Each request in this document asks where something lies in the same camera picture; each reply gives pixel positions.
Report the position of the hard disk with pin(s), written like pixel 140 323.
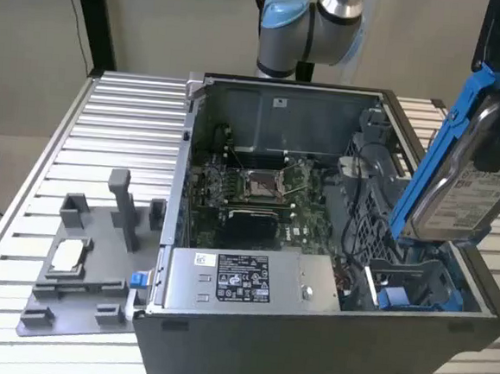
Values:
pixel 465 204

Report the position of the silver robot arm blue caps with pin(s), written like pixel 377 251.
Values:
pixel 287 38

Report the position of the grey metal disk bay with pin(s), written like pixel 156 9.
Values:
pixel 368 222

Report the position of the green motherboard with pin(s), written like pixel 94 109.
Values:
pixel 307 226

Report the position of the CPU socket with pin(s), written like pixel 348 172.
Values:
pixel 261 183

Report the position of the thin metal locking lever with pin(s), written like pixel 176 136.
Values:
pixel 236 156

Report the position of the black graphics card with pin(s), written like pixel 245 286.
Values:
pixel 251 228

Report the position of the silver power supply unit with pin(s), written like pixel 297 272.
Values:
pixel 277 284

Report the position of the open black PC case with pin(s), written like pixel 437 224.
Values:
pixel 289 354

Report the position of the blue case latch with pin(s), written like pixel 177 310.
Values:
pixel 138 281

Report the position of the grey parts rack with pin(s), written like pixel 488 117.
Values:
pixel 93 309

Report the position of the silver CPU chip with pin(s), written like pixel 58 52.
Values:
pixel 69 256

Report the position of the blue plastic carrier bracket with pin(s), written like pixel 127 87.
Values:
pixel 395 299

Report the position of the black vertical post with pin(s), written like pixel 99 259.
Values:
pixel 96 19

